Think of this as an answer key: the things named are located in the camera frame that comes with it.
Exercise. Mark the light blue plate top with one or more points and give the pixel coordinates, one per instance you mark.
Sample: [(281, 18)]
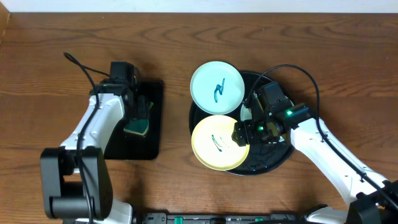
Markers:
[(217, 87)]

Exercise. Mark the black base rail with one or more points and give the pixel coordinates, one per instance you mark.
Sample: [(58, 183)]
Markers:
[(163, 218)]

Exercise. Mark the black rectangular tray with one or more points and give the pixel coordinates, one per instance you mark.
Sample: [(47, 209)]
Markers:
[(123, 146)]

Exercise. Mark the round black serving tray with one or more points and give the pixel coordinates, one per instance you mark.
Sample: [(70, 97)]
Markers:
[(262, 158)]

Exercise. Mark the light blue plate right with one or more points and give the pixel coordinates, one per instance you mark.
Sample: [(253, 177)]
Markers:
[(256, 111)]

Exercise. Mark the light blue plate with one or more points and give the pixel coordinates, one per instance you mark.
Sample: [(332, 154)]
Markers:
[(217, 87), (256, 111)]

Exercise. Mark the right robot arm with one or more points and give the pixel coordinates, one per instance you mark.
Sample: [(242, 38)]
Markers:
[(370, 197)]

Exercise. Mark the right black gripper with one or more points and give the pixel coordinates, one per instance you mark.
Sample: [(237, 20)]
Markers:
[(245, 134)]

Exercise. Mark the green scrubbing sponge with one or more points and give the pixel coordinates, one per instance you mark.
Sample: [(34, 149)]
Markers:
[(135, 127)]

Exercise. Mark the yellow plate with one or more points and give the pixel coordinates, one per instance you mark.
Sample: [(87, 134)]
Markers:
[(213, 145)]

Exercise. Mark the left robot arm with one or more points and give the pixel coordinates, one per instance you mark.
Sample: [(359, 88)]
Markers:
[(75, 179)]

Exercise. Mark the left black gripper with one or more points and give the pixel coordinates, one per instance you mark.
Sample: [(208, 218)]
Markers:
[(140, 109)]

